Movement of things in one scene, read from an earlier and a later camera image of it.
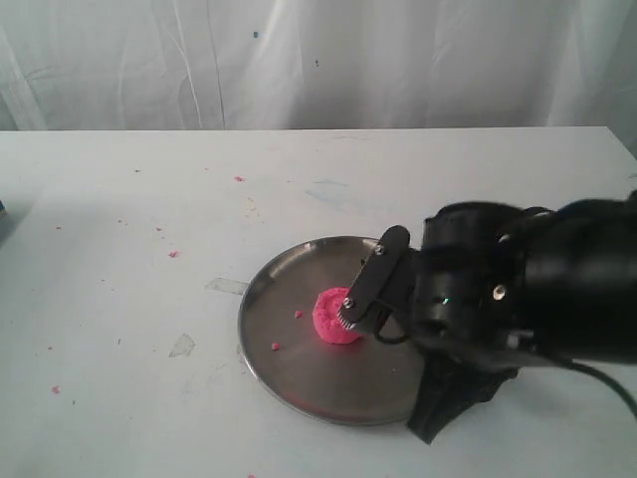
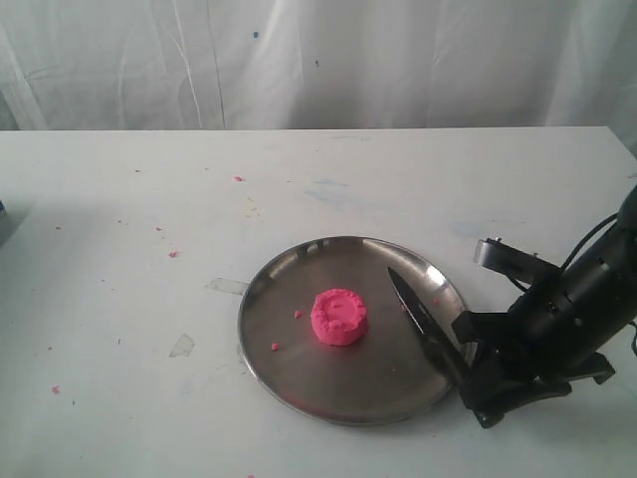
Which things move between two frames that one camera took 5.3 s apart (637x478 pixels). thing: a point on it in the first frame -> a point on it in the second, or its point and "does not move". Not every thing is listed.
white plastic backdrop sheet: x=310 y=65 does not move
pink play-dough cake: x=326 y=320 does not move
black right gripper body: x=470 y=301 -> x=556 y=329
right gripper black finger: x=448 y=390 -> x=490 y=387
